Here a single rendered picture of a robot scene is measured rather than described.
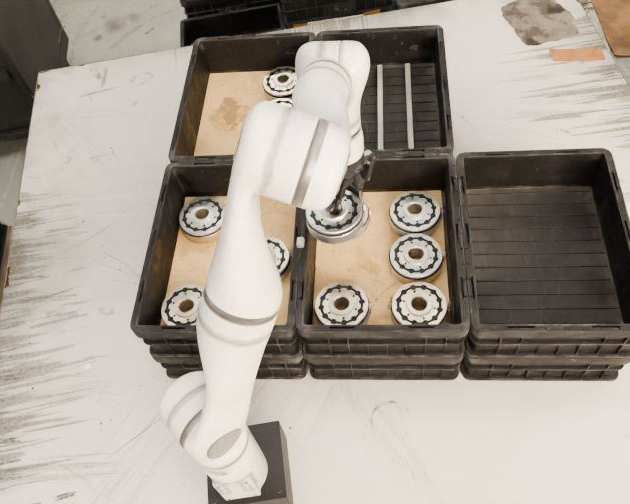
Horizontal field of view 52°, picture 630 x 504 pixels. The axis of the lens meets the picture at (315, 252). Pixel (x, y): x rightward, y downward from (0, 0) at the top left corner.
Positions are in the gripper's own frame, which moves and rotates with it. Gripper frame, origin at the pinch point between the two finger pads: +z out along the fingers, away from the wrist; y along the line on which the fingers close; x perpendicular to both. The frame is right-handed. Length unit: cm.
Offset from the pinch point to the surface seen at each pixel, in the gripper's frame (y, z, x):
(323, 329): -18.4, 7.3, -12.4
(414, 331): -7.9, 7.3, -23.8
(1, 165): -34, 100, 181
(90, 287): -42, 30, 44
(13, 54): -9, 50, 166
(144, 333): -41.1, 7.6, 10.2
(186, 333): -35.8, 7.6, 4.7
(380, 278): -0.1, 17.2, -8.1
